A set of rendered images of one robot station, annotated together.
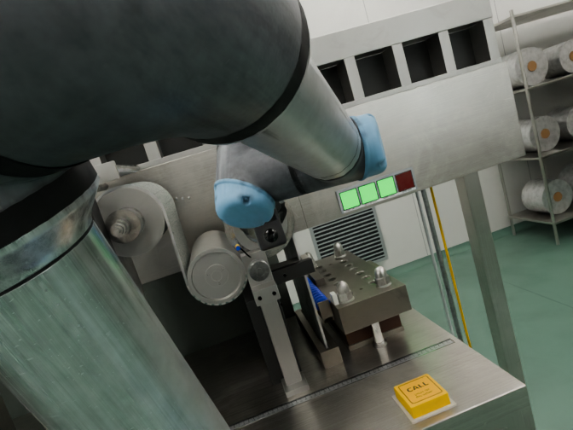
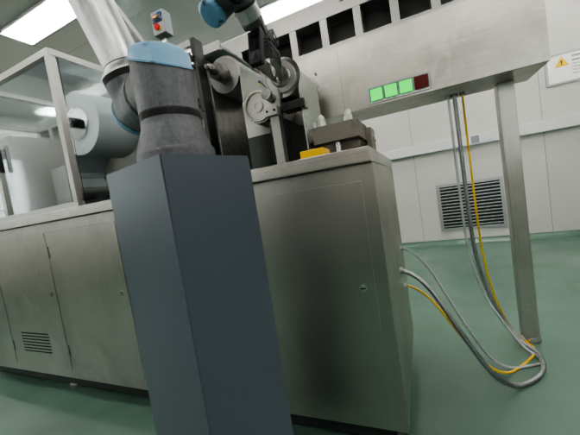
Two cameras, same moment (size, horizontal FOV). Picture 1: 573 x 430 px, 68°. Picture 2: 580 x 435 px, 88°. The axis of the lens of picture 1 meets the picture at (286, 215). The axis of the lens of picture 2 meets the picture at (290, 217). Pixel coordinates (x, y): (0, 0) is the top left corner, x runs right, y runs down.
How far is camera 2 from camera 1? 0.80 m
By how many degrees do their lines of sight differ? 32
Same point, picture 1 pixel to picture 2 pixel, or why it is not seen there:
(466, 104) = (490, 17)
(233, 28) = not seen: outside the picture
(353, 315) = (320, 133)
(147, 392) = not seen: outside the picture
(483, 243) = (508, 151)
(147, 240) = (230, 85)
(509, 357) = (520, 256)
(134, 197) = (228, 62)
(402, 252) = not seen: hidden behind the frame
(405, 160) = (425, 66)
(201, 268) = (251, 101)
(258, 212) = (211, 10)
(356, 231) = (479, 197)
